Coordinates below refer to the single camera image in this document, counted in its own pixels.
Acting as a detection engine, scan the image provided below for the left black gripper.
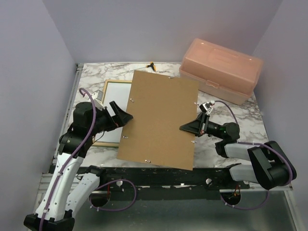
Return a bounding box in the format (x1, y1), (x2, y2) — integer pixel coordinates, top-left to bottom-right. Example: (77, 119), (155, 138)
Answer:
(89, 101), (133, 136)

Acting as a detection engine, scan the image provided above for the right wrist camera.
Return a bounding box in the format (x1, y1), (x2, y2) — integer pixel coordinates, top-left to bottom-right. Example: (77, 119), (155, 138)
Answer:
(199, 101), (215, 115)

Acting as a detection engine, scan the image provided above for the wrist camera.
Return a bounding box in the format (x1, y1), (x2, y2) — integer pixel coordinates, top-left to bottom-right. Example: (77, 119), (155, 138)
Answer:
(199, 101), (215, 115)
(91, 90), (105, 111)

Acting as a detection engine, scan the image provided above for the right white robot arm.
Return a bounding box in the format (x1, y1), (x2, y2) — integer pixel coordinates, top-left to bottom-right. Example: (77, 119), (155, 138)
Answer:
(180, 113), (297, 190)

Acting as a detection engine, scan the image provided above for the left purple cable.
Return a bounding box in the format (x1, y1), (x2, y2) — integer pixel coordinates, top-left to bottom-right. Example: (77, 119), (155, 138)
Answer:
(39, 88), (137, 231)

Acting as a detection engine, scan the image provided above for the yellow black hex key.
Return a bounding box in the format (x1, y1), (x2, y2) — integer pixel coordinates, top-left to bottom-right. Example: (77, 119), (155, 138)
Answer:
(120, 62), (156, 74)

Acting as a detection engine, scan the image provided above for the pink translucent plastic box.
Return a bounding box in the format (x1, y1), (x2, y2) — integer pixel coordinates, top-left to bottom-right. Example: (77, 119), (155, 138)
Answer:
(179, 38), (263, 105)

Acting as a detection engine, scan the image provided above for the white photo paper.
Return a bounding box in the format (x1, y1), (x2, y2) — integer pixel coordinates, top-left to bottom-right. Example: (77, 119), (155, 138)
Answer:
(101, 82), (132, 143)

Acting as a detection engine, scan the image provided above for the wooden picture frame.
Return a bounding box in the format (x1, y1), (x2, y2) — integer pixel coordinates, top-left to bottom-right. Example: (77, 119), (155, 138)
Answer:
(93, 80), (133, 147)

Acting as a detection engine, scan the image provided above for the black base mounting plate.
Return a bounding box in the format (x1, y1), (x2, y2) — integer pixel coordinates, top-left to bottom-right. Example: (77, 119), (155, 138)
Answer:
(96, 167), (250, 201)

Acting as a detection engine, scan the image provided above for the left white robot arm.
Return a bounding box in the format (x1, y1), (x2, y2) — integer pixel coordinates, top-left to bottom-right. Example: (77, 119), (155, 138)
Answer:
(24, 101), (133, 231)

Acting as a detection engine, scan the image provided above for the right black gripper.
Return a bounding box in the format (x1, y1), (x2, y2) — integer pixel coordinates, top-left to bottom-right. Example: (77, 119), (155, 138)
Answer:
(180, 112), (225, 140)

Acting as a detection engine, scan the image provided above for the aluminium rail left side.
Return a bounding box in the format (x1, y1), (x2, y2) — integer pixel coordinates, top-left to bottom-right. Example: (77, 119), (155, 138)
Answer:
(52, 63), (84, 164)

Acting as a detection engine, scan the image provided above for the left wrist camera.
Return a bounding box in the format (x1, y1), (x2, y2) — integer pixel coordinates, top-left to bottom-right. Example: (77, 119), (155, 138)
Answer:
(91, 90), (105, 111)

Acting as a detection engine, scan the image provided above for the brown frame backing board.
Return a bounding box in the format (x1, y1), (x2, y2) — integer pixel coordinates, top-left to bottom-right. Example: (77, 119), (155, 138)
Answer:
(117, 71), (199, 170)

